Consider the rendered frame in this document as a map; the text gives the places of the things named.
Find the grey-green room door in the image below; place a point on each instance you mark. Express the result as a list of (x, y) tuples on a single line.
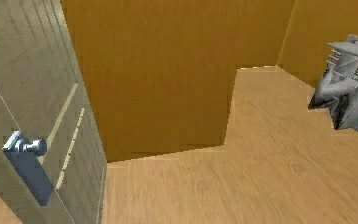
[(43, 83)]

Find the grey bookshelf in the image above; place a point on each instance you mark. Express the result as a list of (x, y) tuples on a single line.
[(348, 90)]

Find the small grey object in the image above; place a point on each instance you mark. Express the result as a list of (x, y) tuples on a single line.
[(352, 38)]

